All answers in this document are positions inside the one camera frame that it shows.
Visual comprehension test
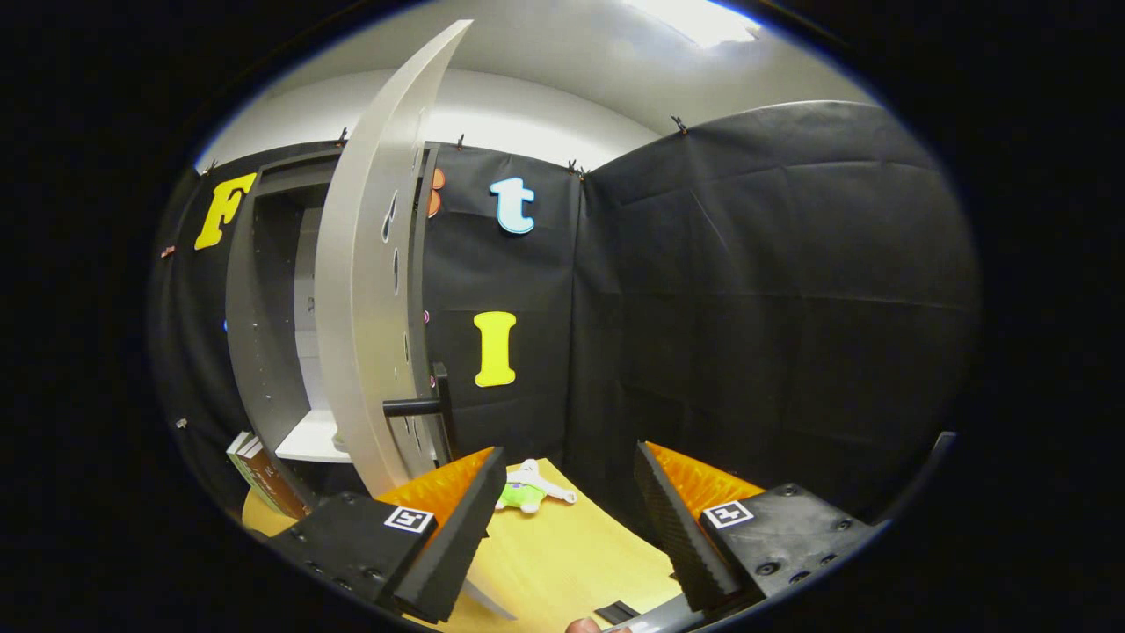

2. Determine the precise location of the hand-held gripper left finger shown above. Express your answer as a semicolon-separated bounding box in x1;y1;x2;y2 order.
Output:
264;447;508;625

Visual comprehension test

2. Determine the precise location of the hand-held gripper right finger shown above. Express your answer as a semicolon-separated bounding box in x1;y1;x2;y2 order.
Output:
634;441;889;616

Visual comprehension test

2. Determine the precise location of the black door handle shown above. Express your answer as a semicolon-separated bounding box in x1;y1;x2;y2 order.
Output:
383;362;458;462

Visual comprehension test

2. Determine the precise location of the beige cabinet door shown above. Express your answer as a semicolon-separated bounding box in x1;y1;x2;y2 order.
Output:
314;19;519;621

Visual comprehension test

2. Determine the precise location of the green plush toy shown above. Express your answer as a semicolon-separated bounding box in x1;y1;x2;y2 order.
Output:
495;459;578;515

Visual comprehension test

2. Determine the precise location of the white cabinet shelf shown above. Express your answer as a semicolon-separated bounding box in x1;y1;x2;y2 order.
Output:
275;409;352;464

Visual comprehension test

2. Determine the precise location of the brown book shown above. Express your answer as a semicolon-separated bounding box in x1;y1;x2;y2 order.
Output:
242;440;309;520

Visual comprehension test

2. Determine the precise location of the black backdrop cloth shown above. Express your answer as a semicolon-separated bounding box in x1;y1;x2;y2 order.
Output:
149;99;981;528

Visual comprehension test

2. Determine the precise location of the dark grey cabinet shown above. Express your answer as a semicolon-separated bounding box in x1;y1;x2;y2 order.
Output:
224;145;440;511

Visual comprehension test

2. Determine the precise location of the long ceiling light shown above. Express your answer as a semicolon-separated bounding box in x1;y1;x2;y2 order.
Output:
624;0;761;49

